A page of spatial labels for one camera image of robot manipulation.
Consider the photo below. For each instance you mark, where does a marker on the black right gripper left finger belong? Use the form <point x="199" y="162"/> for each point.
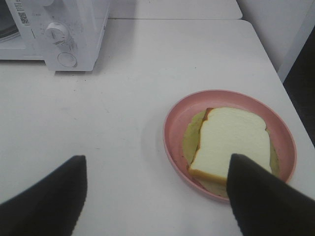
<point x="52" y="206"/>

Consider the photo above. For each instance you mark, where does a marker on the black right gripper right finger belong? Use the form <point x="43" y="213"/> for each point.
<point x="264" y="205"/>

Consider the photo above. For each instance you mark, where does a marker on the white bread sandwich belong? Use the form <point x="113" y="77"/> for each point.
<point x="214" y="134"/>

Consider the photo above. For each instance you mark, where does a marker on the pink round plate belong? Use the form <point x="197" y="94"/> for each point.
<point x="183" y="111"/>

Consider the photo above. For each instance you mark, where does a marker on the round door release button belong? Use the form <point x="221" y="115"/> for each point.
<point x="67" y="60"/>

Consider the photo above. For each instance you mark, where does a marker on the white timer knob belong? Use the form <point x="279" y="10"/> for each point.
<point x="57" y="32"/>

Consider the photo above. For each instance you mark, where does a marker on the white microwave oven body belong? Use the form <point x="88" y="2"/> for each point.
<point x="85" y="21"/>

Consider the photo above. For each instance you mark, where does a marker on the warning label sticker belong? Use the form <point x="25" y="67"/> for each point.
<point x="21" y="12"/>

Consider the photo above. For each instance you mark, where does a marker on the upper white power knob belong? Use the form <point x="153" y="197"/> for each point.
<point x="46" y="2"/>

